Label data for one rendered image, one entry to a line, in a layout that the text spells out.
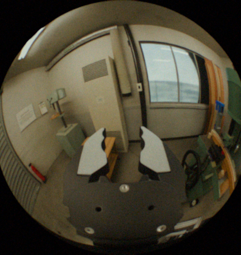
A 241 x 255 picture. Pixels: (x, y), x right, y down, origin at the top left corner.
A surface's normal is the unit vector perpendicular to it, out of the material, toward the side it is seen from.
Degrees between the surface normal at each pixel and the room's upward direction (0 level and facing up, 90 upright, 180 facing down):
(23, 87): 90
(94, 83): 90
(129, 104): 90
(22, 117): 90
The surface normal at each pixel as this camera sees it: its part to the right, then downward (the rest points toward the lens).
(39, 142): 0.97, -0.05
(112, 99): -0.18, 0.51
